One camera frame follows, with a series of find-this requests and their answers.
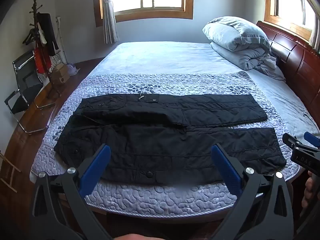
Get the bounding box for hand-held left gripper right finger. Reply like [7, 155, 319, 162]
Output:
[211, 144, 295, 240]

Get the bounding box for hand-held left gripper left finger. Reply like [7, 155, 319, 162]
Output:
[30, 144, 112, 240]

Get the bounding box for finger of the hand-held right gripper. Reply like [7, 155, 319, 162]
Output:
[304, 131, 320, 148]
[282, 133, 305, 153]

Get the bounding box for black pants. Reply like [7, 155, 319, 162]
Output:
[54, 93, 287, 186]

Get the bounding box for person's right hand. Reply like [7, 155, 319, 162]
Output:
[301, 171, 316, 207]

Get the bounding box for quilted pebble-pattern bedspread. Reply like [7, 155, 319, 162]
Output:
[30, 71, 300, 217]

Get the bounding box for red-brown wooden headboard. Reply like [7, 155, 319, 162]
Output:
[256, 20, 320, 136]

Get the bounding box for folded grey duvet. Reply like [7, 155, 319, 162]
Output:
[210, 41, 287, 82]

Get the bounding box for cardboard box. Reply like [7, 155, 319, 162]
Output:
[50, 64, 70, 85]

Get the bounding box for white bag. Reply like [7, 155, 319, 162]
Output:
[65, 63, 81, 76]

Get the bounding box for black chrome-framed chair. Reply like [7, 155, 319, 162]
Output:
[4, 49, 58, 134]

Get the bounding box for black-and-white striped bag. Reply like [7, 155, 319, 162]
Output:
[49, 52, 62, 68]

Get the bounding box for red hanging garment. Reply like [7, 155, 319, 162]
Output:
[34, 42, 53, 74]

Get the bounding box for pale blue pillow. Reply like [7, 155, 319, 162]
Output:
[202, 16, 272, 53]

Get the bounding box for bed with pale blue sheet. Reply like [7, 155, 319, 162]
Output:
[29, 41, 318, 224]

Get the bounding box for wooden-framed window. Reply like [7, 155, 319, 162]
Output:
[264, 0, 320, 53]
[92, 0, 194, 28]

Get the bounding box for white floor stand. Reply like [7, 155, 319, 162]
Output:
[55, 16, 68, 64]

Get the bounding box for grey curtain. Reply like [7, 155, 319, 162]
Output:
[98, 0, 119, 44]

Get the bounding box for black hanging garment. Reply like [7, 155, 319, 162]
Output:
[37, 12, 59, 55]

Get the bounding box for black clothes hanger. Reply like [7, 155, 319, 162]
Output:
[22, 28, 38, 44]

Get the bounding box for dark wooden coat rack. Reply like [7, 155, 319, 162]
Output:
[22, 0, 62, 98]

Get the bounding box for light wooden frame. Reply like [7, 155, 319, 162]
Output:
[0, 150, 22, 193]

